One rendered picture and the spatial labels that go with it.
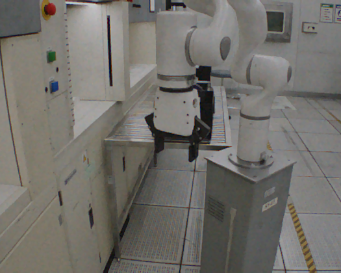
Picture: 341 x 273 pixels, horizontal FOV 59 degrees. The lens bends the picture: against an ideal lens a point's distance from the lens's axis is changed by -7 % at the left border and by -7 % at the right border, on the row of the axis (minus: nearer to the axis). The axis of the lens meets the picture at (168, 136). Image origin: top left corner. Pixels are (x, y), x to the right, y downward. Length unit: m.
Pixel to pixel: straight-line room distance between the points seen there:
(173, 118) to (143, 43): 2.52
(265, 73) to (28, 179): 0.86
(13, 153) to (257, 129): 0.85
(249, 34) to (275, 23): 4.62
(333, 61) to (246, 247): 5.12
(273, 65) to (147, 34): 2.13
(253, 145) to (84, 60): 1.02
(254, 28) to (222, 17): 0.45
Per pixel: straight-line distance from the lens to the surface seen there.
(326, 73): 6.19
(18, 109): 0.93
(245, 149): 1.29
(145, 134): 1.60
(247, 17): 1.09
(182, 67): 0.66
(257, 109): 1.23
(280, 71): 1.19
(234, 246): 1.42
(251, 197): 1.24
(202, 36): 0.63
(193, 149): 0.72
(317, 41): 6.06
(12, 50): 0.91
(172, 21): 0.66
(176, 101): 0.69
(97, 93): 1.83
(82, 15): 1.81
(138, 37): 3.20
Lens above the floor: 1.31
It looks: 21 degrees down
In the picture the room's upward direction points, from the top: straight up
